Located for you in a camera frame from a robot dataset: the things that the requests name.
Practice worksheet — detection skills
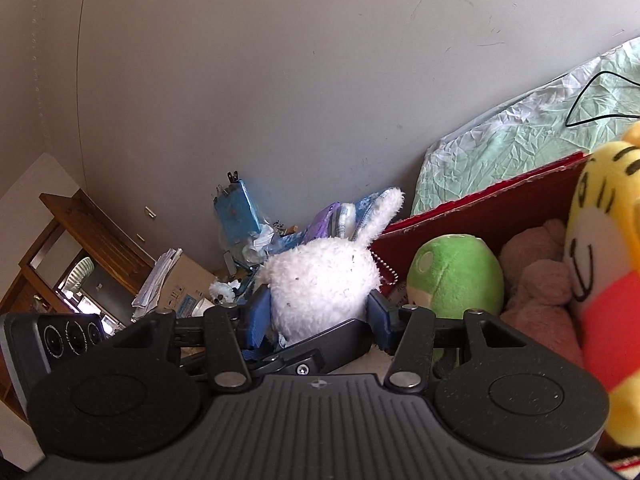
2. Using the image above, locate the red cardboard box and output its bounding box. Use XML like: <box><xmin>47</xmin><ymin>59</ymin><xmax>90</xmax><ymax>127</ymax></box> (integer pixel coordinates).
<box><xmin>369</xmin><ymin>149</ymin><xmax>640</xmax><ymax>466</ymax></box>

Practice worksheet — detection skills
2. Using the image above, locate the white fluffy rabbit plush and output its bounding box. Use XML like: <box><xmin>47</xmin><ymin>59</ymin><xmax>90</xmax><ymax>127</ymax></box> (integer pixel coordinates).
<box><xmin>257</xmin><ymin>186</ymin><xmax>406</xmax><ymax>344</ymax></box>

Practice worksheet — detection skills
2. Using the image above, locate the pink teddy bear plush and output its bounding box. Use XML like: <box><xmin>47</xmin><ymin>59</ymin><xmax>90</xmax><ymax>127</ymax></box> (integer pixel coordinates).
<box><xmin>499</xmin><ymin>219</ymin><xmax>584</xmax><ymax>367</ymax></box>

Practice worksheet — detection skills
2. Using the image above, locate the black thin cable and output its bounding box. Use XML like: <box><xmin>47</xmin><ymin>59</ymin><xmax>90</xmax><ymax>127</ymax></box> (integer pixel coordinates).
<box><xmin>565</xmin><ymin>70</ymin><xmax>640</xmax><ymax>129</ymax></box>

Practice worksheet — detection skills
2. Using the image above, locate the purple tissue pack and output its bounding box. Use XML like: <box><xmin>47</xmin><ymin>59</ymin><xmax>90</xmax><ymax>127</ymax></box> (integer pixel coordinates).
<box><xmin>303</xmin><ymin>203</ymin><xmax>357</xmax><ymax>244</ymax></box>

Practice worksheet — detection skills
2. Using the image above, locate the wooden cabinet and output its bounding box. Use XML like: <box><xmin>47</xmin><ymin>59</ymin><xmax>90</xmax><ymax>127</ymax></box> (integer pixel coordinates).
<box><xmin>1</xmin><ymin>191</ymin><xmax>155</xmax><ymax>417</ymax></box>

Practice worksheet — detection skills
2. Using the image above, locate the blue checkered cloth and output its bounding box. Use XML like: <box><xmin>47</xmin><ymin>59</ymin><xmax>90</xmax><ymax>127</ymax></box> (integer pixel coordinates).
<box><xmin>269</xmin><ymin>188</ymin><xmax>405</xmax><ymax>255</ymax></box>

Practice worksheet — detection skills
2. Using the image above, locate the yellow tiger plush toy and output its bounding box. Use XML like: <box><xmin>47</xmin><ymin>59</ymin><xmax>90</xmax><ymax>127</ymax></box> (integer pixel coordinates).
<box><xmin>564</xmin><ymin>124</ymin><xmax>639</xmax><ymax>448</ymax></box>

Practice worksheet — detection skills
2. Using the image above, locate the brown cardboard box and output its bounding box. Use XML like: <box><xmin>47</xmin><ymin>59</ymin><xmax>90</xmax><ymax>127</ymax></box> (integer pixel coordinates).
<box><xmin>156</xmin><ymin>255</ymin><xmax>216</xmax><ymax>318</ymax></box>

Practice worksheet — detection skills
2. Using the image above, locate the stack of papers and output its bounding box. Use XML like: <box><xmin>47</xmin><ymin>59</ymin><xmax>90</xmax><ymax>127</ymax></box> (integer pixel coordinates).
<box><xmin>131</xmin><ymin>248</ymin><xmax>182</xmax><ymax>321</ymax></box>

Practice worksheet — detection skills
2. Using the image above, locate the green frog plush toy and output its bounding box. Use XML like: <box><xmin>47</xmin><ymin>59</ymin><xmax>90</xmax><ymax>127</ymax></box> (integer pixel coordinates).
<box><xmin>406</xmin><ymin>234</ymin><xmax>504</xmax><ymax>318</ymax></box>

